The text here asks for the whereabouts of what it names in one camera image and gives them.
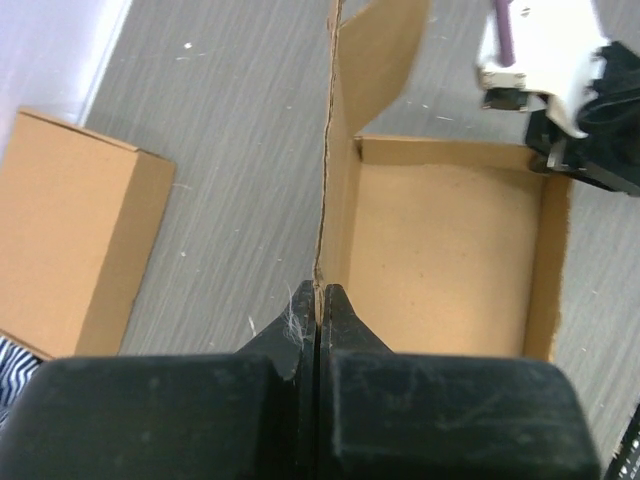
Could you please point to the brown cardboard blanks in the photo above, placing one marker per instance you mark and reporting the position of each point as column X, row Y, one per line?
column 443, row 246

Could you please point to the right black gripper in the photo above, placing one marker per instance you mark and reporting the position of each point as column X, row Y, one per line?
column 608, row 157

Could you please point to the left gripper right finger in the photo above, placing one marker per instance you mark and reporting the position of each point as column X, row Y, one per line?
column 385, row 415

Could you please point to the blue striped crumpled cloth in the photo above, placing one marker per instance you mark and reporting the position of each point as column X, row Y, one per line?
column 17, row 366

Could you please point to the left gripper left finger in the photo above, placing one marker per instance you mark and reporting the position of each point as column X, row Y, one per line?
column 241, row 415

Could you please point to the brown cardboard box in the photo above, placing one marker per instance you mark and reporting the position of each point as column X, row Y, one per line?
column 80, row 213

